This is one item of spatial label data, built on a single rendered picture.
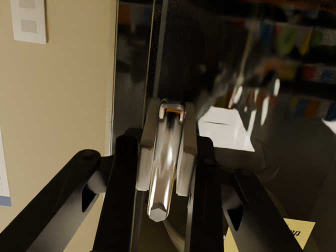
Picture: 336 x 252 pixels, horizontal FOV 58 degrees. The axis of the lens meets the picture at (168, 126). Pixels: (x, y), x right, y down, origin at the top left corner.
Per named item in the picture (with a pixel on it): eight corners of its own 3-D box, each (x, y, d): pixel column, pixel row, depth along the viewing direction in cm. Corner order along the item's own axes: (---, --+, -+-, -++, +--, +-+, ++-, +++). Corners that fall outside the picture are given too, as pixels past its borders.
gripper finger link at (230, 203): (195, 183, 14) (257, 192, 14) (193, 134, 19) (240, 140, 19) (190, 207, 15) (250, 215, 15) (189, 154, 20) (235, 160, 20)
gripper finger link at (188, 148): (183, 150, 16) (197, 152, 16) (184, 100, 22) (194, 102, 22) (175, 196, 17) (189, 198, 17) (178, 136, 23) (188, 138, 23)
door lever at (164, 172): (157, 76, 22) (192, 81, 22) (145, 181, 26) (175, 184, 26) (151, 104, 17) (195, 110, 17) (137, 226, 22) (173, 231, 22)
